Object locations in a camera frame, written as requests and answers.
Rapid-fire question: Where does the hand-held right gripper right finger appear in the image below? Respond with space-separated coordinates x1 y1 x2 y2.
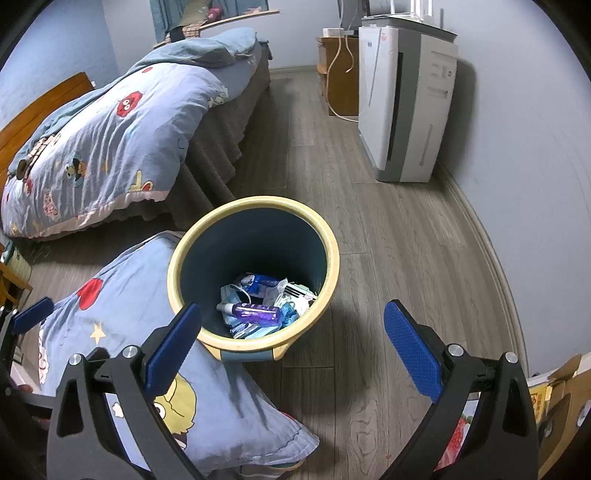
383 300 540 480

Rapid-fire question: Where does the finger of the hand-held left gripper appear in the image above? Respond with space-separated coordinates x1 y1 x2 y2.
0 296 55 370

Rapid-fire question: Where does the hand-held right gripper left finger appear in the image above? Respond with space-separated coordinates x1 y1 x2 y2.
46 304 204 480

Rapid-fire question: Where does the purple bottle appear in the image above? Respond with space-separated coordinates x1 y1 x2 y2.
216 302 283 326

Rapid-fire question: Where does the blue white wet wipes packet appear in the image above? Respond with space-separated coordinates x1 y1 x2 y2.
233 273 281 296

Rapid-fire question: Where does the blue bin yellow rim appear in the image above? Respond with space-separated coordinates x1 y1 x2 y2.
166 196 341 365

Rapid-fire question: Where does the wooden stool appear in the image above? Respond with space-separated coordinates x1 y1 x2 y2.
0 258 34 311

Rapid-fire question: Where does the printed blue pillow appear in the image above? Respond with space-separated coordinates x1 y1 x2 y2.
18 231 321 477

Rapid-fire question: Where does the strawberry printed box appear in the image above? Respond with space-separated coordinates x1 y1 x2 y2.
434 399 482 472

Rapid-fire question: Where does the yellow packet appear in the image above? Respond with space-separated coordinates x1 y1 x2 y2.
529 383 553 426

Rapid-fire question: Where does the cardboard box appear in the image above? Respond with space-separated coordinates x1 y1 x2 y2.
526 353 591 480

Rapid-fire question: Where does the printed blue duvet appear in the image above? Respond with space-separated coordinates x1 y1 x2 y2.
0 28 259 241

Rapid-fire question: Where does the wooden bed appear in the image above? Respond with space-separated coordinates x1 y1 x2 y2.
0 39 274 241

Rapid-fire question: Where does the white air purifier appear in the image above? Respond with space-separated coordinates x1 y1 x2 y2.
358 14 461 184

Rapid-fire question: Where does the wooden cabinet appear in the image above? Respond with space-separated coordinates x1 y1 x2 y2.
316 34 362 117

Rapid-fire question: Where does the checked bag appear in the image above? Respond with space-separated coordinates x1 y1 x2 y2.
164 23 205 43

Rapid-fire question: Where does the blue curtain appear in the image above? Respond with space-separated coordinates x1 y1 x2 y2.
150 0 269 43

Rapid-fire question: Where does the olive cushion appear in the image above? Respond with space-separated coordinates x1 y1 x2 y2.
178 0 211 27

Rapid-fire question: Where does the black monitor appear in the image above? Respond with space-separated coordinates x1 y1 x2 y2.
339 0 371 31

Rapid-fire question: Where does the white cable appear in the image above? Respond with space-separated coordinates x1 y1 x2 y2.
324 34 360 123

